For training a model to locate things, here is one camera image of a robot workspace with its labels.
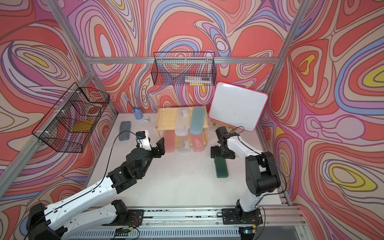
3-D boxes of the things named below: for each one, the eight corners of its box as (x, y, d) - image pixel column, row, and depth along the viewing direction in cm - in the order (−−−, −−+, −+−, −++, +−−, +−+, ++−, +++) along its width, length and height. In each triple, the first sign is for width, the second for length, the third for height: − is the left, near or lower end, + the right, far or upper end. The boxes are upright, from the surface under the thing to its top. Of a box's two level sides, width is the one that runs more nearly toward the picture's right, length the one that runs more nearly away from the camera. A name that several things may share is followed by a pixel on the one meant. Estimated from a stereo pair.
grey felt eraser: (119, 141, 106) (117, 138, 103) (122, 124, 117) (120, 121, 114) (129, 140, 107) (127, 136, 104) (131, 123, 117) (130, 120, 114)
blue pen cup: (134, 119, 117) (131, 112, 111) (136, 114, 121) (133, 107, 115) (142, 119, 117) (139, 112, 111) (144, 114, 121) (141, 107, 115)
